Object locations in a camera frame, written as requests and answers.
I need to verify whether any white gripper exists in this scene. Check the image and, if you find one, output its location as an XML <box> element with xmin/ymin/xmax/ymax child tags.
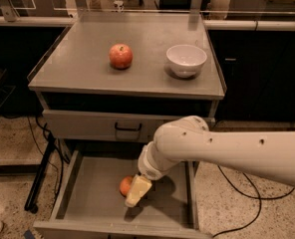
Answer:
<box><xmin>125</xmin><ymin>141</ymin><xmax>174</xmax><ymax>207</ymax></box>

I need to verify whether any orange fruit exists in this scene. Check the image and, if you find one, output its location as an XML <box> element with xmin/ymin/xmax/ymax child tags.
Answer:
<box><xmin>120</xmin><ymin>176</ymin><xmax>134</xmax><ymax>196</ymax></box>

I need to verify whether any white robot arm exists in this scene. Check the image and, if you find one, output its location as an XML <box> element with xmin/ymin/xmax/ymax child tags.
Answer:
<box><xmin>126</xmin><ymin>116</ymin><xmax>295</xmax><ymax>207</ymax></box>

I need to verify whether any open grey middle drawer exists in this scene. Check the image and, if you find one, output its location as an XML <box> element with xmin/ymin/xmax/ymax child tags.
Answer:
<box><xmin>34</xmin><ymin>152</ymin><xmax>211</xmax><ymax>239</ymax></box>

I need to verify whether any closed grey top drawer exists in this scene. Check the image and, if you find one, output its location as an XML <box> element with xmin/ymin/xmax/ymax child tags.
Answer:
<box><xmin>41</xmin><ymin>109</ymin><xmax>216</xmax><ymax>146</ymax></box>

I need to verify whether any grey drawer cabinet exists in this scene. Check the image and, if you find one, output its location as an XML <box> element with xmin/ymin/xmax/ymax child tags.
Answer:
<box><xmin>27</xmin><ymin>11</ymin><xmax>227</xmax><ymax>239</ymax></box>

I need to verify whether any black table leg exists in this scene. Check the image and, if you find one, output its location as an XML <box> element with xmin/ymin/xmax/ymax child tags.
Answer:
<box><xmin>24</xmin><ymin>134</ymin><xmax>55</xmax><ymax>214</ymax></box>

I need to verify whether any red apple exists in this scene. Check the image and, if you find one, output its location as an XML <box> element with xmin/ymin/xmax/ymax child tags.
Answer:
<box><xmin>109</xmin><ymin>44</ymin><xmax>133</xmax><ymax>70</ymax></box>

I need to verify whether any white ceramic bowl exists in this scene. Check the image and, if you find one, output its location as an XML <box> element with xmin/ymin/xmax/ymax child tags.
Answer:
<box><xmin>166</xmin><ymin>45</ymin><xmax>207</xmax><ymax>79</ymax></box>

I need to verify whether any clear water bottle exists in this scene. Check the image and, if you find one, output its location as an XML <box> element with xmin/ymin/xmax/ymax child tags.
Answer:
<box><xmin>114</xmin><ymin>0</ymin><xmax>124</xmax><ymax>12</ymax></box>

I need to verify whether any black drawer handle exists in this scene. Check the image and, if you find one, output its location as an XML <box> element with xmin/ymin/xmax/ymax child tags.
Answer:
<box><xmin>114</xmin><ymin>122</ymin><xmax>142</xmax><ymax>131</ymax></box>

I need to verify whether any black floor cable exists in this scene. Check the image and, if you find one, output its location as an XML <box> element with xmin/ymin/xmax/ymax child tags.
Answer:
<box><xmin>212</xmin><ymin>164</ymin><xmax>295</xmax><ymax>238</ymax></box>

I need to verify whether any white horizontal rail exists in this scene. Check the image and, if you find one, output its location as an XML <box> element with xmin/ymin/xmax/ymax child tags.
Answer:
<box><xmin>0</xmin><ymin>16</ymin><xmax>295</xmax><ymax>32</ymax></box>

